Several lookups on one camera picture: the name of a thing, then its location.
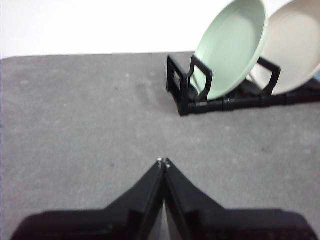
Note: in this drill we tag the green plate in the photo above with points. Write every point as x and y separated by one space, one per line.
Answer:
232 50

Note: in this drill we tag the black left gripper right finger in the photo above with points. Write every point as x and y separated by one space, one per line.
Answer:
212 220

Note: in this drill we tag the beige plate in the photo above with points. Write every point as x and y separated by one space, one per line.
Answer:
290 55

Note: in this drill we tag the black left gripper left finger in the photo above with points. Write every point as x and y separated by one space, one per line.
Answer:
120 220

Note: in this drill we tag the black plate rack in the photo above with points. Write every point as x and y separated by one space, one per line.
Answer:
186 102

